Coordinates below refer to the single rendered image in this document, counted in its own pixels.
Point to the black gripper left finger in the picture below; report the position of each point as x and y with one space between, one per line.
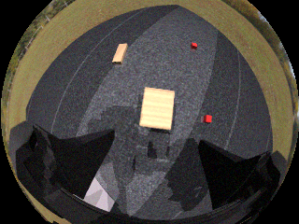
79 158

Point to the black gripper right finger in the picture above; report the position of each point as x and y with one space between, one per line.
226 172

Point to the red cube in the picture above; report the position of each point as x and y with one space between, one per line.
193 46
207 119

